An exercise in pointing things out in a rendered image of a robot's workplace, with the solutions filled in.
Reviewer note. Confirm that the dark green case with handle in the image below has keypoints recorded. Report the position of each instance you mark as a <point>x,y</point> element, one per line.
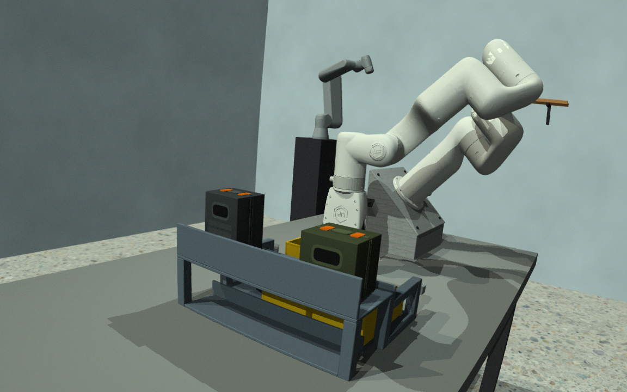
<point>344,249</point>

